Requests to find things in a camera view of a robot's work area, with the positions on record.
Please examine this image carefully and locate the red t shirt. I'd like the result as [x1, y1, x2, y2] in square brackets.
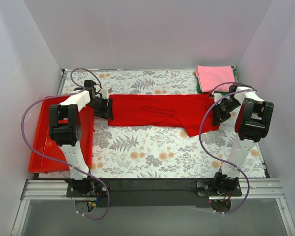
[108, 94, 213, 137]

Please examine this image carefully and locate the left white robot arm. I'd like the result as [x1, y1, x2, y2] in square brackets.
[49, 80, 114, 197]

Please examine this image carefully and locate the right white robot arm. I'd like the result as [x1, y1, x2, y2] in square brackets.
[212, 83, 274, 196]

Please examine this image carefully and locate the green folded t shirt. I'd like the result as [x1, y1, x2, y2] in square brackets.
[196, 67, 238, 95]

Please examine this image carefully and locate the pink folded t shirt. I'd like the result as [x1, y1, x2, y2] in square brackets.
[195, 64, 236, 92]

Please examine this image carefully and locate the floral patterned table mat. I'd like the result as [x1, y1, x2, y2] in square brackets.
[56, 70, 267, 179]

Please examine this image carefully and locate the red plastic tray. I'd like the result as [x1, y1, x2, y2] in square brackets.
[29, 96, 94, 173]

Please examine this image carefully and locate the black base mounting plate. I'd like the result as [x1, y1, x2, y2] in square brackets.
[66, 178, 242, 207]

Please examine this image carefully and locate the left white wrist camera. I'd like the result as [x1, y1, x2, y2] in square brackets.
[98, 88, 113, 99]

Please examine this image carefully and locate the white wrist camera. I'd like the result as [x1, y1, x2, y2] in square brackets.
[208, 91, 223, 104]
[98, 88, 113, 99]

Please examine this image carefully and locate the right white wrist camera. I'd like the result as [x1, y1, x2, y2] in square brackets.
[208, 91, 223, 104]

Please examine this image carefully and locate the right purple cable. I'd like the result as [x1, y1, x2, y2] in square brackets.
[198, 82, 250, 215]

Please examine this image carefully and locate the purple cable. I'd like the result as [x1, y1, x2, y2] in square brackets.
[198, 82, 250, 215]
[21, 68, 111, 221]

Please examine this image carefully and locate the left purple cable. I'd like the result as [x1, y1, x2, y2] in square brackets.
[21, 68, 111, 221]

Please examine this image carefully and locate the aluminium frame rail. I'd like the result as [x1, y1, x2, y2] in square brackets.
[11, 178, 295, 236]

